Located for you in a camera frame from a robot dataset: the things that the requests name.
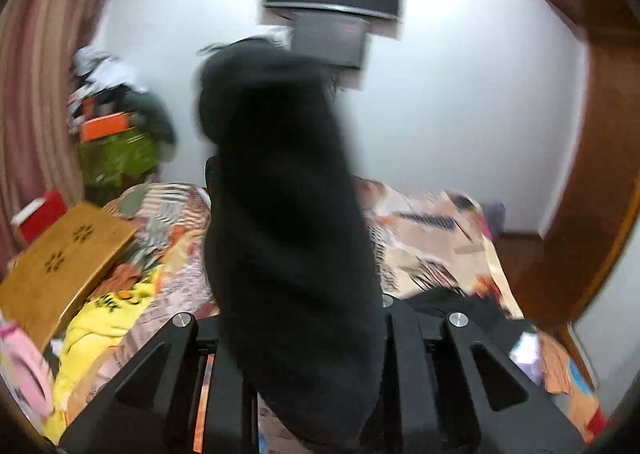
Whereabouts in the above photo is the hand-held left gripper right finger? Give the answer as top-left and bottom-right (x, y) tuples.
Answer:
(360, 295), (585, 454)

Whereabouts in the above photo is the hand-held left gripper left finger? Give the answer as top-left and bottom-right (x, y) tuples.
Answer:
(60, 312), (258, 454)

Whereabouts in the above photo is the black zip hoodie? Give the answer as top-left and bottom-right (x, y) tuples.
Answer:
(192, 36), (388, 454)

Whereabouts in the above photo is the pile of mixed clothes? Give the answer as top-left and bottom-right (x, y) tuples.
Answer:
(67, 46), (148, 129)

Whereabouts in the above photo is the dark grey cloth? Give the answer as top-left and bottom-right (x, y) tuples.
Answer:
(405, 286), (516, 322)

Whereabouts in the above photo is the yellow cloth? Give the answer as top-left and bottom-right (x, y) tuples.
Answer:
(42, 276), (161, 440)

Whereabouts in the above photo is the newspaper printed blanket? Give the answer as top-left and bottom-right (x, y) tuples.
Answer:
(50, 179), (608, 454)

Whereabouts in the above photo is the pink soft item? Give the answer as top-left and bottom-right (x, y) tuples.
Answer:
(0, 321), (53, 417)

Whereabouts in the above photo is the wooden folding table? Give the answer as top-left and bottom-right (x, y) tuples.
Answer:
(0, 201), (138, 352)

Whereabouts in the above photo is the purple cloth item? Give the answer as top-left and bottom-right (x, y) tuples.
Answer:
(480, 201), (506, 237)

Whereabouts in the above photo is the red box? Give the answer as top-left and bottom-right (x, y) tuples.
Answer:
(12, 189), (68, 245)

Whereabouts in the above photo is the green patterned box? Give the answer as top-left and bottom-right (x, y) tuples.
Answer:
(77, 126), (161, 189)

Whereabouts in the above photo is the orange box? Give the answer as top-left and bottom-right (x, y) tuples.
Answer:
(80, 111), (132, 143)

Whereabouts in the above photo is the brown wooden door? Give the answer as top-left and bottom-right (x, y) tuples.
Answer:
(525, 0), (640, 329)

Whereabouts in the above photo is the striped brown curtain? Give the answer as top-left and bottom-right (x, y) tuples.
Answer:
(0, 0), (146, 259)

